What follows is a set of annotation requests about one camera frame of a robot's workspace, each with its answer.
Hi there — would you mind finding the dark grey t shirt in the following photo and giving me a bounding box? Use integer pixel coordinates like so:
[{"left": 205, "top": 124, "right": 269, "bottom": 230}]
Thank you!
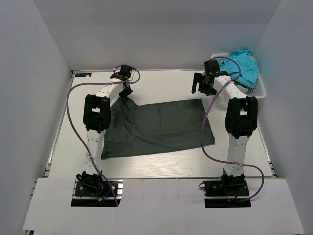
[{"left": 101, "top": 97, "right": 215, "bottom": 159}]

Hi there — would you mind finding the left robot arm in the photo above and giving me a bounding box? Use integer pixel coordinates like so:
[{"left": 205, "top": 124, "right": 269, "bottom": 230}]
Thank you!
[{"left": 83, "top": 72, "right": 132, "bottom": 175}]

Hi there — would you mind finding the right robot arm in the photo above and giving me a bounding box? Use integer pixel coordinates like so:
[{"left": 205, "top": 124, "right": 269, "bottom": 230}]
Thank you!
[{"left": 191, "top": 72, "right": 258, "bottom": 185}]

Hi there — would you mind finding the dark label sticker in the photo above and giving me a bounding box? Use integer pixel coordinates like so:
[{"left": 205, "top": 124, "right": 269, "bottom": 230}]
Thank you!
[{"left": 75, "top": 73, "right": 92, "bottom": 77}]

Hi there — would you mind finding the turquoise t shirt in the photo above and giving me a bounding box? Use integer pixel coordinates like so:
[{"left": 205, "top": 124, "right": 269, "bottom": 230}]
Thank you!
[{"left": 219, "top": 48, "right": 259, "bottom": 89}]

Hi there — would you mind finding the white plastic basket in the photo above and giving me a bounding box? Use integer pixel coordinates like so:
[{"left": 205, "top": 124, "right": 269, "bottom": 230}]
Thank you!
[{"left": 211, "top": 53, "right": 266, "bottom": 99}]

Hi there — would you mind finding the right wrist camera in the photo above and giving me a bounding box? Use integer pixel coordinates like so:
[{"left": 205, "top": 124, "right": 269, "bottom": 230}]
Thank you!
[{"left": 203, "top": 59, "right": 220, "bottom": 75}]

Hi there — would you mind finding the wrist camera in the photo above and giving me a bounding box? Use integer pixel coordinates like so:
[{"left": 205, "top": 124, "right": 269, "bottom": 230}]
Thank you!
[
  {"left": 203, "top": 59, "right": 220, "bottom": 75},
  {"left": 113, "top": 65, "right": 134, "bottom": 80}
]

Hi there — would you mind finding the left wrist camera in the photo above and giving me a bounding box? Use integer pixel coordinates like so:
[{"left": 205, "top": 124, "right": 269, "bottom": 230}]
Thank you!
[{"left": 113, "top": 65, "right": 134, "bottom": 80}]

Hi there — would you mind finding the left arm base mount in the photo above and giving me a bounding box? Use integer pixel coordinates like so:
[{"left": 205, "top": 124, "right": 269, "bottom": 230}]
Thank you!
[{"left": 71, "top": 180, "right": 118, "bottom": 207}]

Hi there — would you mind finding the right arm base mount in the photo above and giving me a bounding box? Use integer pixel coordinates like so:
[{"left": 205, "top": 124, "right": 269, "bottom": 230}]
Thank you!
[{"left": 199, "top": 180, "right": 251, "bottom": 209}]

